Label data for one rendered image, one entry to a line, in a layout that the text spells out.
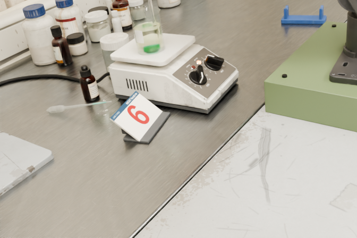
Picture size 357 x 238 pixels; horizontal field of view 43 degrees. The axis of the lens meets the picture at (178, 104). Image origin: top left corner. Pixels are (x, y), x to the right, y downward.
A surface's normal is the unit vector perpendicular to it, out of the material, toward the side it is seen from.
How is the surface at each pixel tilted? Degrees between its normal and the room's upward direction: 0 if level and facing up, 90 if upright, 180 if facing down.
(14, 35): 90
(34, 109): 0
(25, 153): 0
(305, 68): 1
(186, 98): 90
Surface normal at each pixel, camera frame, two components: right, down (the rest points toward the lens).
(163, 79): -0.50, 0.48
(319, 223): -0.14, -0.87
